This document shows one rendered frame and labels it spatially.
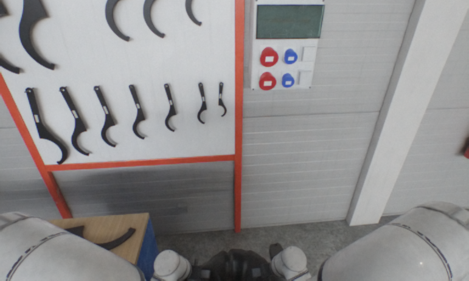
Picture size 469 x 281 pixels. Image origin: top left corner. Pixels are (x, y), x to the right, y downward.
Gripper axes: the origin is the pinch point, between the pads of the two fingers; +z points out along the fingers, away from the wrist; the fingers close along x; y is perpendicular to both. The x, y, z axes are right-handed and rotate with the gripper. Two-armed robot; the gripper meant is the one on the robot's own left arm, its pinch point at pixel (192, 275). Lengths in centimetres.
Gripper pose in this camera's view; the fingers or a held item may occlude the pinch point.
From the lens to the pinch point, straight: 130.2
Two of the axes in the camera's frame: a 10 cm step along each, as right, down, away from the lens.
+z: 1.6, 6.1, 7.8
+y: 0.7, -7.9, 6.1
